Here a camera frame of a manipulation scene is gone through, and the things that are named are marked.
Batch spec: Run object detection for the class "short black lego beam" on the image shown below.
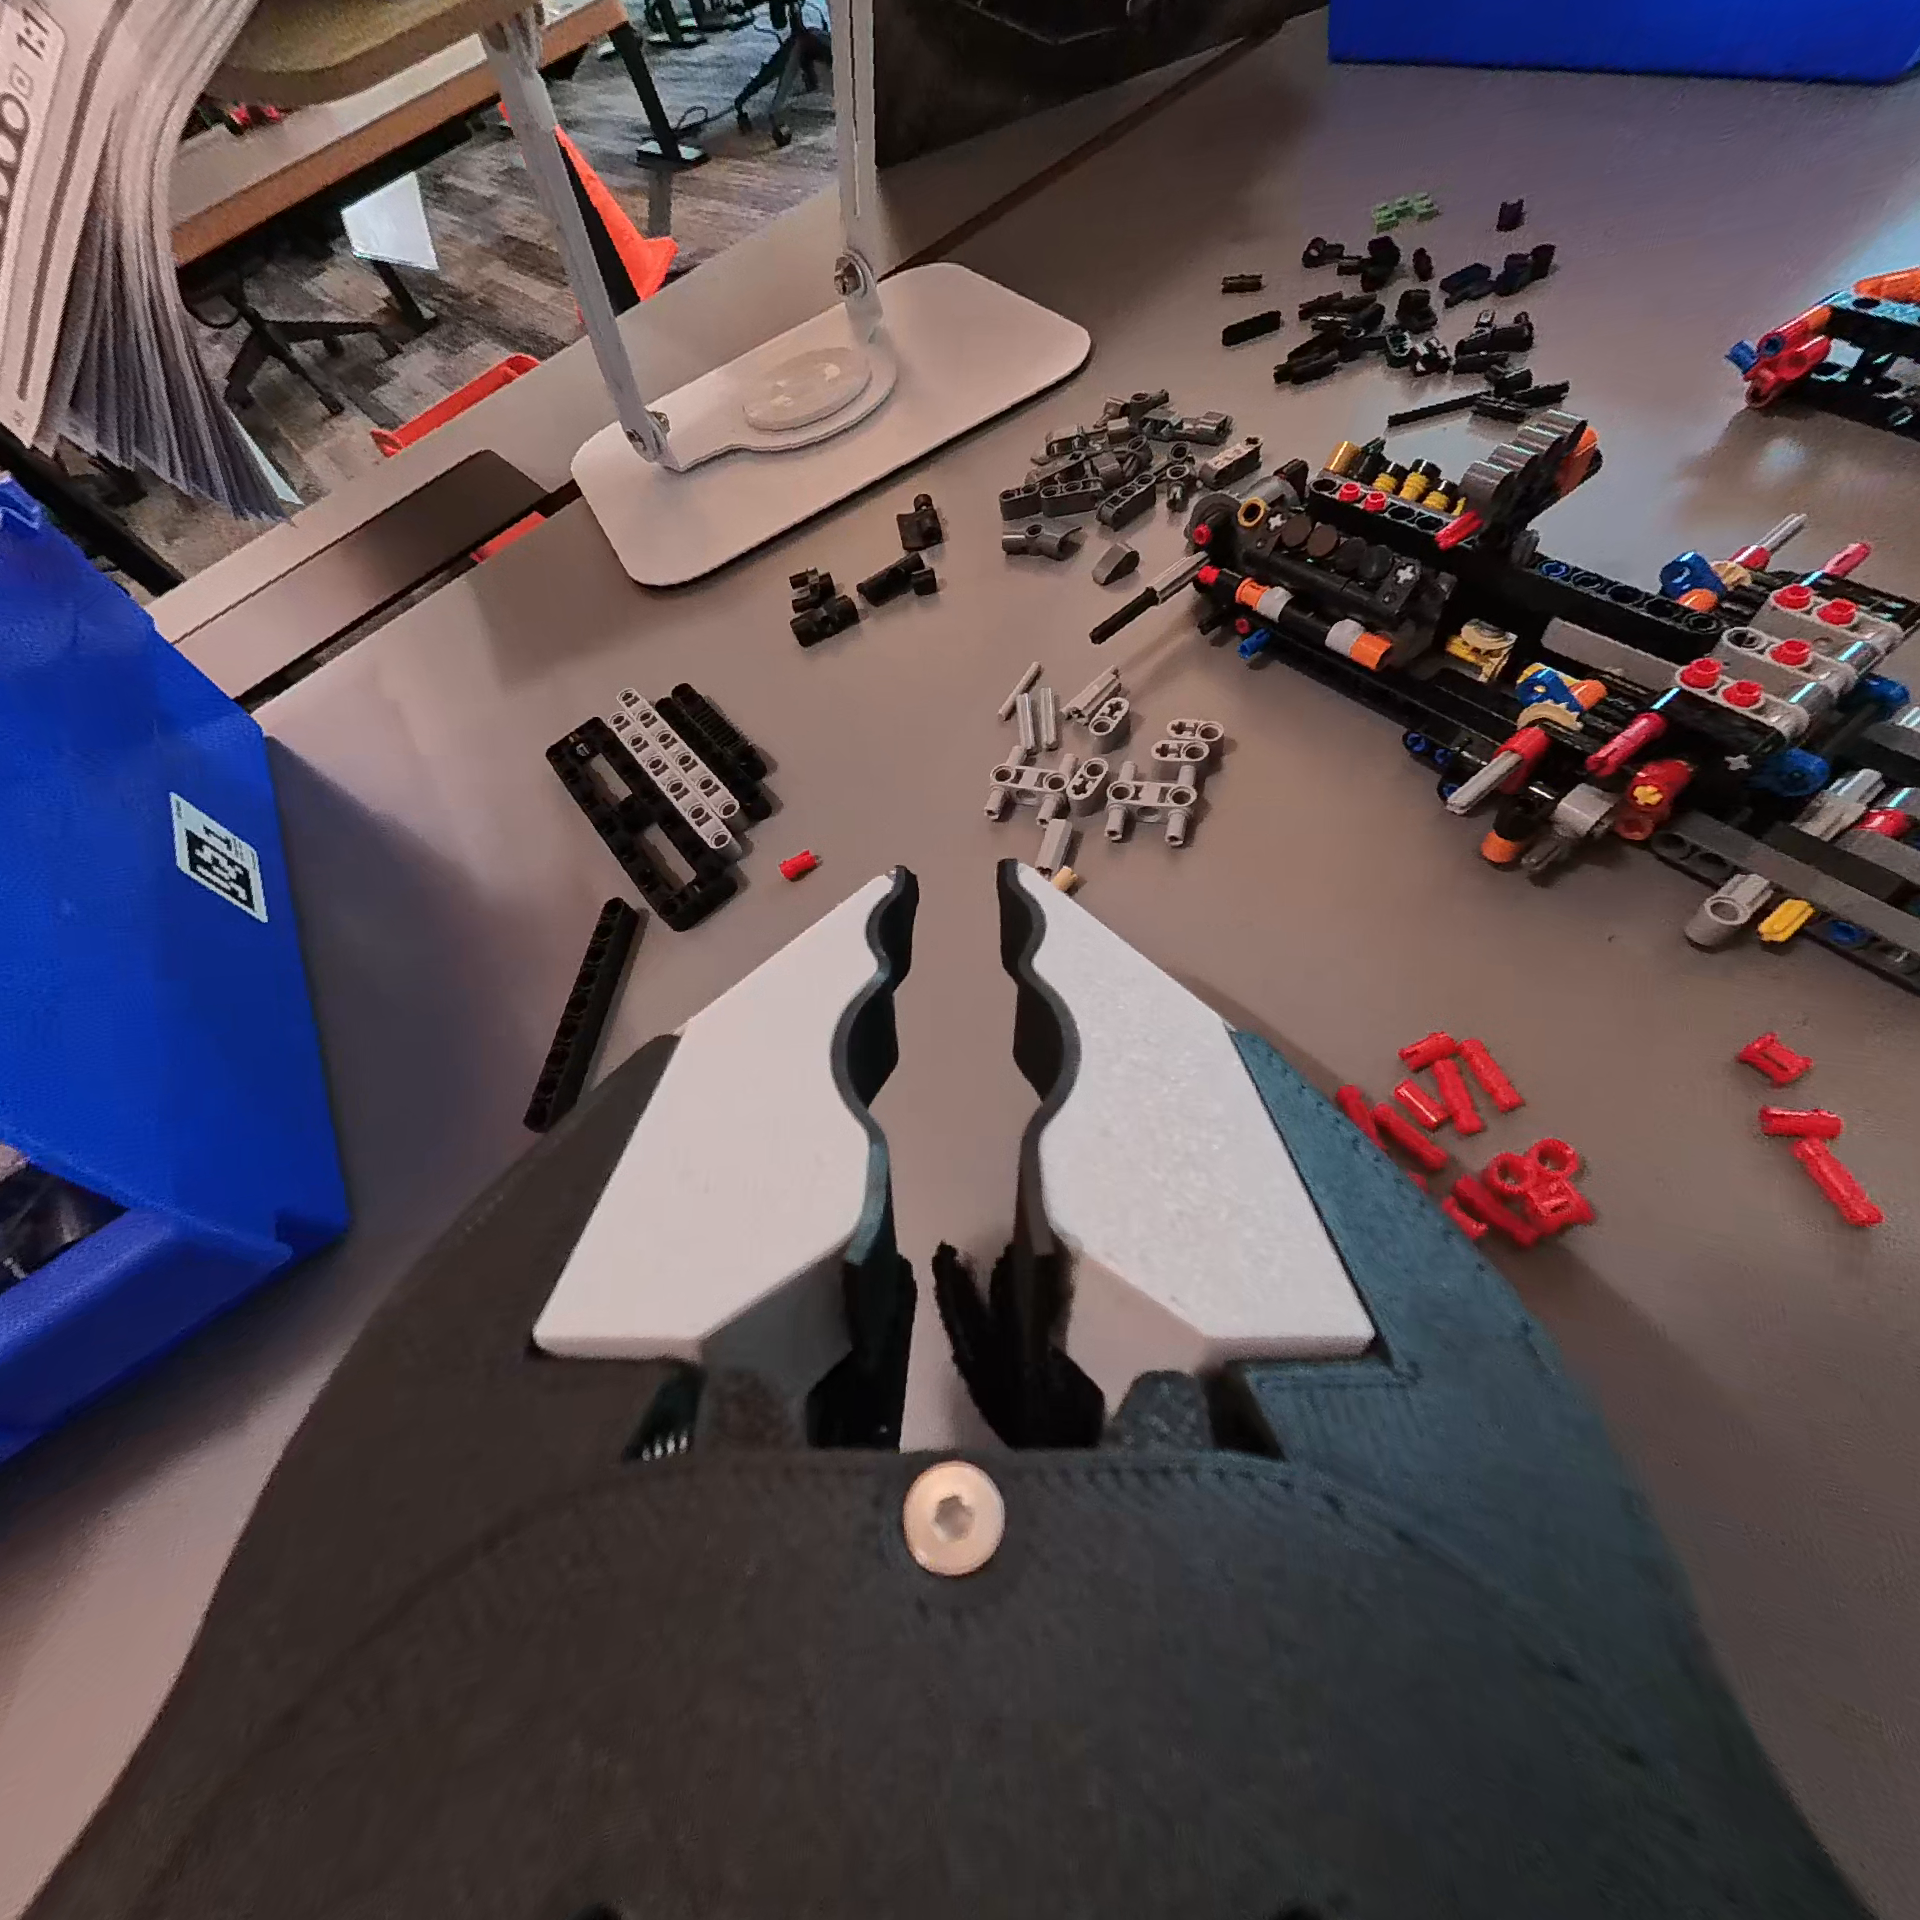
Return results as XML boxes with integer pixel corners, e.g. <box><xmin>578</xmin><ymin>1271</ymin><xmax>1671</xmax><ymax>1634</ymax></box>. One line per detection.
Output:
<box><xmin>667</xmin><ymin>683</ymin><xmax>776</xmax><ymax>824</ymax></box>

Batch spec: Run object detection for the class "plain blue storage bin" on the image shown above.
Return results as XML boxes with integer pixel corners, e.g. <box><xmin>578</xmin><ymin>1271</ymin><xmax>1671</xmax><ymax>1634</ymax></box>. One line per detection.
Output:
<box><xmin>1328</xmin><ymin>0</ymin><xmax>1920</xmax><ymax>79</ymax></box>

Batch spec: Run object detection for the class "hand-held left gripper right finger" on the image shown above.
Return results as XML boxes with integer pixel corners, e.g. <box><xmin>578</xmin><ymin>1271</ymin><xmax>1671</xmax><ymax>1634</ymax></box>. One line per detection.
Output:
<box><xmin>933</xmin><ymin>859</ymin><xmax>1383</xmax><ymax>1455</ymax></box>

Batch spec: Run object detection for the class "white desk lamp base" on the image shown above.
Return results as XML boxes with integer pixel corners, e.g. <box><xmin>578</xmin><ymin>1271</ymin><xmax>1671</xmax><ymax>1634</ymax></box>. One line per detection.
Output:
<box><xmin>569</xmin><ymin>263</ymin><xmax>1093</xmax><ymax>589</ymax></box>

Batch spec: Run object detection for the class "black lego frame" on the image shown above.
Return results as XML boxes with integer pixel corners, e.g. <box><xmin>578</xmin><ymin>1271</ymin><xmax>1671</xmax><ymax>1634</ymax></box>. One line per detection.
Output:
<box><xmin>542</xmin><ymin>718</ymin><xmax>744</xmax><ymax>934</ymax></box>

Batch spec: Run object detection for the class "light grey lego beam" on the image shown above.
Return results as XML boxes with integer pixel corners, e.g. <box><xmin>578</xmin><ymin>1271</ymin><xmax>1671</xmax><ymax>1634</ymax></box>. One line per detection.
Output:
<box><xmin>612</xmin><ymin>686</ymin><xmax>749</xmax><ymax>862</ymax></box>

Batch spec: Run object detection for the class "blue storage bin white label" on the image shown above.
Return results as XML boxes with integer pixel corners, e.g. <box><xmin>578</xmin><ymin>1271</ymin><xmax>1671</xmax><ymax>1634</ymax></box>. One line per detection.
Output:
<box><xmin>0</xmin><ymin>476</ymin><xmax>353</xmax><ymax>1469</ymax></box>

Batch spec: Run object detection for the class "wooden background desk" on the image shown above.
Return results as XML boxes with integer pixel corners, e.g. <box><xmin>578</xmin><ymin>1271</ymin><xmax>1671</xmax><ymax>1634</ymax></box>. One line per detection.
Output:
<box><xmin>172</xmin><ymin>0</ymin><xmax>633</xmax><ymax>263</ymax></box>

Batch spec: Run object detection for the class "black panel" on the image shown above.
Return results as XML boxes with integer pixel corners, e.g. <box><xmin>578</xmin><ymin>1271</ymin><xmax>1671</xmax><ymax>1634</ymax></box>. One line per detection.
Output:
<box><xmin>873</xmin><ymin>0</ymin><xmax>1328</xmax><ymax>166</ymax></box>

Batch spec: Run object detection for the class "lego instruction booklet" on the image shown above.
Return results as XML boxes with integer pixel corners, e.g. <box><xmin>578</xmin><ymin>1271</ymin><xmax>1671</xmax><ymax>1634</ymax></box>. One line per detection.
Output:
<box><xmin>0</xmin><ymin>0</ymin><xmax>288</xmax><ymax>521</ymax></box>

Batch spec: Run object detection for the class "black office chair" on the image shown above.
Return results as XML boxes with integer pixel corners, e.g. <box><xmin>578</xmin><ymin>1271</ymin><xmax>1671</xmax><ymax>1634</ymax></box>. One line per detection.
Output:
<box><xmin>209</xmin><ymin>255</ymin><xmax>439</xmax><ymax>425</ymax></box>
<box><xmin>629</xmin><ymin>0</ymin><xmax>844</xmax><ymax>153</ymax></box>

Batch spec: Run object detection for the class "pile of light grey connectors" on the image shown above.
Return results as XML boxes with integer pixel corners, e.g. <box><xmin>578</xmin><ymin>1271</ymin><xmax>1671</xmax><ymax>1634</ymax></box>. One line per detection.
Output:
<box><xmin>982</xmin><ymin>659</ymin><xmax>1229</xmax><ymax>891</ymax></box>

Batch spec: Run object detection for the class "cluster of black lego connectors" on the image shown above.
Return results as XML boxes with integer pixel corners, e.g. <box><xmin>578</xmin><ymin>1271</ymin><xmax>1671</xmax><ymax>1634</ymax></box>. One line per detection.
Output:
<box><xmin>788</xmin><ymin>496</ymin><xmax>949</xmax><ymax>652</ymax></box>

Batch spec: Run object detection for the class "pile of black lego pins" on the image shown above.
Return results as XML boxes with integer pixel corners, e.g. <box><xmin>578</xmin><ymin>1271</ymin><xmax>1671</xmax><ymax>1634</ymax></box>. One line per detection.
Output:
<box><xmin>1218</xmin><ymin>195</ymin><xmax>1572</xmax><ymax>430</ymax></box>

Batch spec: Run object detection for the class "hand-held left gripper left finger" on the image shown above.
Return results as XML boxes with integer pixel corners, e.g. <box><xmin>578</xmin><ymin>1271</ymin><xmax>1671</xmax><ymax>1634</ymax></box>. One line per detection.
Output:
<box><xmin>530</xmin><ymin>864</ymin><xmax>921</xmax><ymax>1455</ymax></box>

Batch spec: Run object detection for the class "pile of red lego pins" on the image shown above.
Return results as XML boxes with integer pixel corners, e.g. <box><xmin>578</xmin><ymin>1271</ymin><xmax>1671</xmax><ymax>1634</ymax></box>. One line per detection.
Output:
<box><xmin>1331</xmin><ymin>1031</ymin><xmax>1595</xmax><ymax>1249</ymax></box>

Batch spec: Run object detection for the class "large multicoloured lego assembly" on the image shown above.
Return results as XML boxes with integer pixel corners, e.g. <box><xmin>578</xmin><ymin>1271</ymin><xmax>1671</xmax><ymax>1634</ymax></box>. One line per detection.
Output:
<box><xmin>1092</xmin><ymin>408</ymin><xmax>1920</xmax><ymax>996</ymax></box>

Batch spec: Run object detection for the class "pile of dark grey connectors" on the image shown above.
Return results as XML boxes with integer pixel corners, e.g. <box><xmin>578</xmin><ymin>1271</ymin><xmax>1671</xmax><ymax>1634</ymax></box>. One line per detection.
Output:
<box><xmin>997</xmin><ymin>389</ymin><xmax>1267</xmax><ymax>589</ymax></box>

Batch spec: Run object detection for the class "orange fabric object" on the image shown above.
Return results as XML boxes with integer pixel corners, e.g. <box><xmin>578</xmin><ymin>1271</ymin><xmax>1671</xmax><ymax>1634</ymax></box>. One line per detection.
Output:
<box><xmin>550</xmin><ymin>130</ymin><xmax>679</xmax><ymax>302</ymax></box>

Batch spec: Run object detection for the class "small blue red assembly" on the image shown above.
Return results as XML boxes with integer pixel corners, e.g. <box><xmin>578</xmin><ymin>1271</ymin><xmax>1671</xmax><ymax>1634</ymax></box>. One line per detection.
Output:
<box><xmin>1723</xmin><ymin>268</ymin><xmax>1920</xmax><ymax>439</ymax></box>

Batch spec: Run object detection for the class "long black lego beam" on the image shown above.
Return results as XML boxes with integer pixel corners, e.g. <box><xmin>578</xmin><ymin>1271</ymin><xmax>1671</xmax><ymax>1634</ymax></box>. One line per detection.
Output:
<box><xmin>523</xmin><ymin>897</ymin><xmax>647</xmax><ymax>1136</ymax></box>

